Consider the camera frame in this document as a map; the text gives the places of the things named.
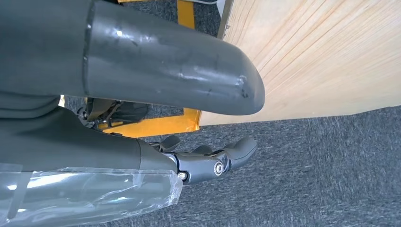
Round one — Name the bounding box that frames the yellow floor tape marking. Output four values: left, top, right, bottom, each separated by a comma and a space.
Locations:
59, 0, 201, 139

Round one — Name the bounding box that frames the pale wooden desk panel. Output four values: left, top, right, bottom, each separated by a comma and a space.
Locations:
199, 0, 401, 127

